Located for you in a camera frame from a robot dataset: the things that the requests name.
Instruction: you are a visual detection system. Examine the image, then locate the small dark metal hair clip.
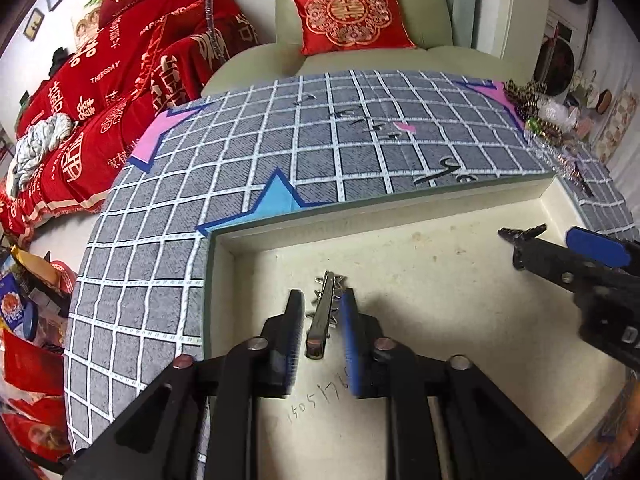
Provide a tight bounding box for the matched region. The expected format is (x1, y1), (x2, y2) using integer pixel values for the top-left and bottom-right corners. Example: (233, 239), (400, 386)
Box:
(305, 271), (345, 360)

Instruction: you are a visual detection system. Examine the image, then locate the light green armchair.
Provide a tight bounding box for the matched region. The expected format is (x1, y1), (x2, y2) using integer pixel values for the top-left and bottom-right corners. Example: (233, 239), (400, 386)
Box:
(203, 0), (526, 96)

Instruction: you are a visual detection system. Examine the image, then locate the white washing machine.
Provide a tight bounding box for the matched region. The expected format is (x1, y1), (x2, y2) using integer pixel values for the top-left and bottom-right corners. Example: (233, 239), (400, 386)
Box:
(534, 0), (596, 98)

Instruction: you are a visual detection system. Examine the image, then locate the red bedspread with characters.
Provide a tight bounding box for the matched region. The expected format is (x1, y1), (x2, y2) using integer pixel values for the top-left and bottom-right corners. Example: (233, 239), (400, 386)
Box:
(1, 0), (258, 246)

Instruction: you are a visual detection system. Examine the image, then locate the grey white crumpled cloth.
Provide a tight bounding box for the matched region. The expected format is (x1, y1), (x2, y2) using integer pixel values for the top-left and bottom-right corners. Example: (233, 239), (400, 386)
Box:
(6, 113), (75, 200)

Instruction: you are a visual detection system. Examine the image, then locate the small framed picture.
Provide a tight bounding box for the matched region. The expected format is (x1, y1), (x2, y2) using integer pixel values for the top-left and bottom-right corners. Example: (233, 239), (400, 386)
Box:
(24, 8), (44, 41)

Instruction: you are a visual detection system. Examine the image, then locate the pile of beaded jewelry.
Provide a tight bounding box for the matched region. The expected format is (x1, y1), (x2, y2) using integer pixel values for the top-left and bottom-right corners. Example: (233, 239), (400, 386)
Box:
(503, 79), (594, 198)

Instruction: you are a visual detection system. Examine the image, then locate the grey grid tablecloth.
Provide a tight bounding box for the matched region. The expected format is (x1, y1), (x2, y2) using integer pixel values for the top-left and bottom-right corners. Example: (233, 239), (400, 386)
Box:
(64, 70), (639, 479)

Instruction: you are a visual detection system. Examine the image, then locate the blue snack bag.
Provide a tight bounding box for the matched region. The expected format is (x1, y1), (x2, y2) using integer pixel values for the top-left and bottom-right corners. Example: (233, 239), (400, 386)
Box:
(0, 273), (38, 342)

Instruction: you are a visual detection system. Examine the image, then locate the red embroidered cushion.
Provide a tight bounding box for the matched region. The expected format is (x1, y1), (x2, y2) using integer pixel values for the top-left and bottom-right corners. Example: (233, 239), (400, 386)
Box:
(292, 0), (416, 56)

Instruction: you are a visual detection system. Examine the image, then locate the green cream-lined jewelry tray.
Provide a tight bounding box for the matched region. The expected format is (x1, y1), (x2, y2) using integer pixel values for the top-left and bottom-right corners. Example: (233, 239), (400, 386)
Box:
(203, 177), (628, 455)

